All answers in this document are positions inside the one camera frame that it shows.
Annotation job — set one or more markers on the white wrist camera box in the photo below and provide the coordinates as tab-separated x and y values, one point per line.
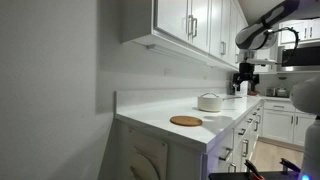
263	61

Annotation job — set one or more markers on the white upper wall cabinets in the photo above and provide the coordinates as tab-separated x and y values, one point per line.
173	16

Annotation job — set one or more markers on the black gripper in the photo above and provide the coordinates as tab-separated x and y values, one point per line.
245	76

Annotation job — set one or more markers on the white lower counter cabinets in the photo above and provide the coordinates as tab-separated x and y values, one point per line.
186	156

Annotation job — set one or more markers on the black robot cart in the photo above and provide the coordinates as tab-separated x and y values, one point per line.
233	176

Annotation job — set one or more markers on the steel countertop pot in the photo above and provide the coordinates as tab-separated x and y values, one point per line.
282	92

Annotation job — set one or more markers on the black microwave oven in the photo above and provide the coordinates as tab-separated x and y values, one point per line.
300	58

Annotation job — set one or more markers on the white background lower cabinets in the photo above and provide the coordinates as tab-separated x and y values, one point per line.
278	125

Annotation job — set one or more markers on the white background upper cabinets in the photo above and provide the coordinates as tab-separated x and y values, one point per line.
293	33

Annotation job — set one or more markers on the white background cabinets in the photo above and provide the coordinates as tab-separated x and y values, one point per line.
293	33
278	125

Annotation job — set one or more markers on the steel toaster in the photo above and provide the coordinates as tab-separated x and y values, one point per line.
270	92

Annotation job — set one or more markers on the round cork trivet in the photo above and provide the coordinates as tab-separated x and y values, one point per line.
186	121

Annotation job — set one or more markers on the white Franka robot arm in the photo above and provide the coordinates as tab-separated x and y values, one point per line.
253	33

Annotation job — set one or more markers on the white round plate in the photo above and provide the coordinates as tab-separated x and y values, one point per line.
210	97

